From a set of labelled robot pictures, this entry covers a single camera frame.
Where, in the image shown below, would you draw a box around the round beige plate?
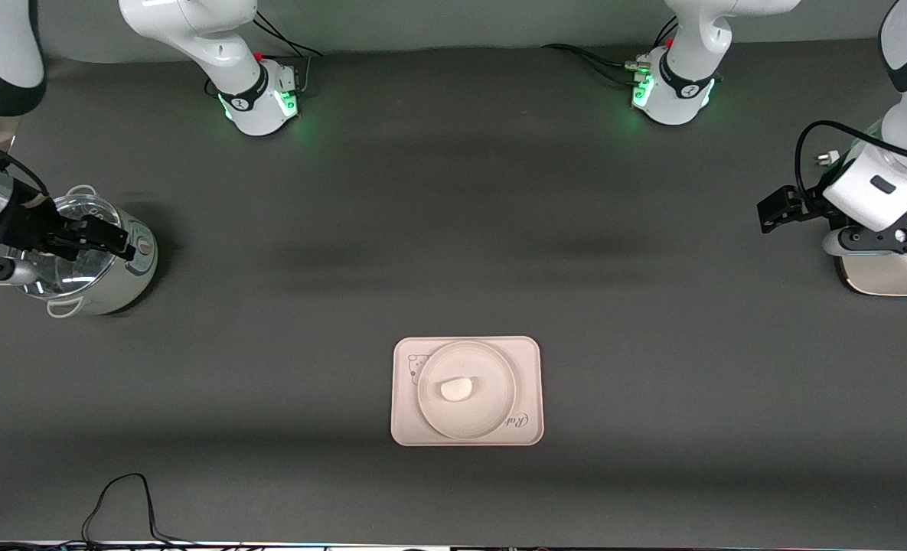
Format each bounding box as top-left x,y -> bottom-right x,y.
417,341 -> 518,441

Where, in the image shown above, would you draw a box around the beige rectangular rabbit-print tray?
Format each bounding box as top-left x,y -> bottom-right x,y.
390,336 -> 545,447

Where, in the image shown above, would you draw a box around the glass pot lid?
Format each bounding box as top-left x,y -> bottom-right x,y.
9,193 -> 123,299

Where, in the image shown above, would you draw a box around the pale green electric cooking pot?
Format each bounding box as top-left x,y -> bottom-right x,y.
7,185 -> 159,318

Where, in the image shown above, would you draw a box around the white toaster power cable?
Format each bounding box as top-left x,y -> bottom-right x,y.
816,149 -> 852,178

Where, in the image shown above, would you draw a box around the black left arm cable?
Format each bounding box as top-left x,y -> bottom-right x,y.
795,120 -> 907,201

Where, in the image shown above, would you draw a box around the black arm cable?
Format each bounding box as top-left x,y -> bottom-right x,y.
795,120 -> 907,201
0,130 -> 50,196

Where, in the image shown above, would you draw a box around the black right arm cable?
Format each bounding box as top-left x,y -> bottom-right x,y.
0,130 -> 50,196

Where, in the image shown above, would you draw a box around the black left base cables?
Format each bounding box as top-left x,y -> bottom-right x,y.
541,15 -> 680,85

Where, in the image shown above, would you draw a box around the black base cables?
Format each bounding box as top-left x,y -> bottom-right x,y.
204,11 -> 324,99
541,15 -> 680,85

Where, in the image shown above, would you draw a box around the black right base cables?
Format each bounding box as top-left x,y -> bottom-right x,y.
204,11 -> 324,99

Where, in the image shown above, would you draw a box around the thin black loose cable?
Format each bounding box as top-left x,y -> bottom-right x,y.
0,473 -> 194,549

